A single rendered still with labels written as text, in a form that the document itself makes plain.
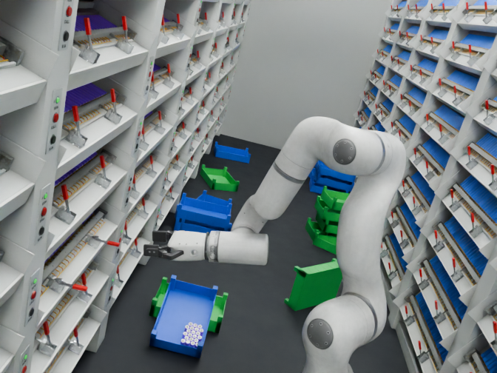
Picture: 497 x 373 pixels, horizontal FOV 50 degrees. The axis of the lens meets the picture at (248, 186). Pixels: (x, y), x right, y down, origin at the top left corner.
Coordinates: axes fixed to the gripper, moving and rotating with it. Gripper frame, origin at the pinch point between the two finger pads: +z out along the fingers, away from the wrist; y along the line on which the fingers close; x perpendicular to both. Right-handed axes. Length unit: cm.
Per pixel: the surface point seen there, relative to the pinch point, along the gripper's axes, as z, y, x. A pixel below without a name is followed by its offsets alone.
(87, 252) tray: 20.9, 7.1, -7.6
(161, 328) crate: 10, 50, -60
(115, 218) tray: 20.0, 30.1, -6.1
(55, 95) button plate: 7, -36, 45
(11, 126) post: 14, -40, 40
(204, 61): 12, 170, 32
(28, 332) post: 18.8, -34.2, -7.0
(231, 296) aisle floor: -13, 92, -68
